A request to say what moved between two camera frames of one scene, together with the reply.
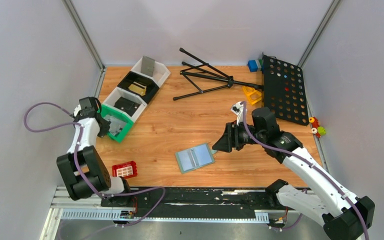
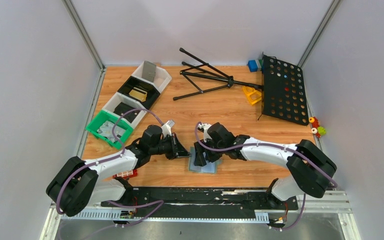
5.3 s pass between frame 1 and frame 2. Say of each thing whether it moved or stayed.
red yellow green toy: stayed
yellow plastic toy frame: stayed
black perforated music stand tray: stayed
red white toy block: stayed
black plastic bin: moved
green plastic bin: moved
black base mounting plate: stayed
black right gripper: moved
